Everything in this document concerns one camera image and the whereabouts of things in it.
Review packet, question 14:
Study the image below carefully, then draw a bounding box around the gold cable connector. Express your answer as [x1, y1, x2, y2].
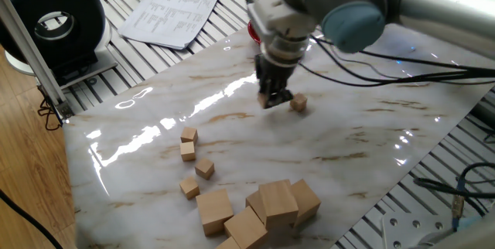
[450, 177, 466, 231]

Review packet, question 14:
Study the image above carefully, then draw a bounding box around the red bowl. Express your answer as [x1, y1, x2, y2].
[247, 20, 262, 45]

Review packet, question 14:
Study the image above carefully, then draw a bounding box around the black base cable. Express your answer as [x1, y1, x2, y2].
[412, 162, 495, 219]

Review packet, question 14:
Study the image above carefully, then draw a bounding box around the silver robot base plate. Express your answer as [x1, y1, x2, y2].
[381, 212, 446, 249]

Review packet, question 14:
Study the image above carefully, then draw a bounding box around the large wooden cube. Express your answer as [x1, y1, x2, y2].
[244, 189, 268, 225]
[214, 236, 243, 249]
[196, 189, 235, 237]
[224, 205, 269, 249]
[289, 179, 323, 229]
[258, 179, 299, 231]

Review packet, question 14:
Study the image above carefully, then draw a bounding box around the aluminium frame profile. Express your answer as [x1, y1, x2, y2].
[0, 0, 75, 123]

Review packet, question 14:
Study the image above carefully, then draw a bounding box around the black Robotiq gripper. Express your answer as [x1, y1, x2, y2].
[254, 55, 299, 109]

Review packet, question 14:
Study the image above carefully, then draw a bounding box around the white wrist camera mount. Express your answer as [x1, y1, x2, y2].
[247, 0, 318, 43]

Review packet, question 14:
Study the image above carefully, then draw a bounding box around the thin black wire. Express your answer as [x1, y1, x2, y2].
[36, 97, 63, 132]

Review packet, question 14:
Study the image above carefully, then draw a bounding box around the white marble pattern board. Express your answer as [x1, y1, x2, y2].
[63, 0, 495, 249]

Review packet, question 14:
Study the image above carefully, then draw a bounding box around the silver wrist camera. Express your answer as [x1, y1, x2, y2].
[244, 0, 271, 45]

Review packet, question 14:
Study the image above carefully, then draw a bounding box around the white printed paper stack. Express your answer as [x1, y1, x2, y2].
[118, 0, 223, 51]

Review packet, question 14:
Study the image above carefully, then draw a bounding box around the black floor cable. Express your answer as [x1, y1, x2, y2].
[0, 189, 64, 249]

